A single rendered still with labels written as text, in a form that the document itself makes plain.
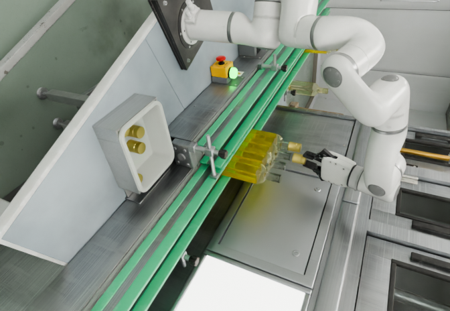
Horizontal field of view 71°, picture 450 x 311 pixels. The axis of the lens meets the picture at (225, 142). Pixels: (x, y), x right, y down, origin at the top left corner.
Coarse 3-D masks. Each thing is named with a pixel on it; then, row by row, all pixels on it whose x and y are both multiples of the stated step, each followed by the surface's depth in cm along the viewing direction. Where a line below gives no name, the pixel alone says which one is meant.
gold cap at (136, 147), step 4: (132, 140) 90; (128, 144) 89; (132, 144) 88; (136, 144) 88; (140, 144) 88; (144, 144) 89; (128, 148) 89; (132, 148) 88; (136, 148) 88; (140, 148) 88; (144, 148) 90; (136, 152) 88; (140, 152) 88
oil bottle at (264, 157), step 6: (240, 150) 114; (246, 150) 113; (252, 150) 113; (258, 150) 113; (234, 156) 113; (240, 156) 112; (246, 156) 111; (252, 156) 110; (258, 156) 110; (264, 156) 110; (270, 156) 110; (258, 162) 109; (264, 162) 108; (270, 162) 109; (270, 168) 111
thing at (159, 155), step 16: (144, 112) 82; (160, 112) 89; (128, 128) 78; (144, 128) 95; (160, 128) 93; (160, 144) 98; (128, 160) 81; (144, 160) 98; (160, 160) 99; (144, 176) 93
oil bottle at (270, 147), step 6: (246, 138) 119; (246, 144) 116; (252, 144) 116; (258, 144) 116; (264, 144) 116; (270, 144) 115; (264, 150) 113; (270, 150) 113; (276, 150) 114; (276, 156) 114
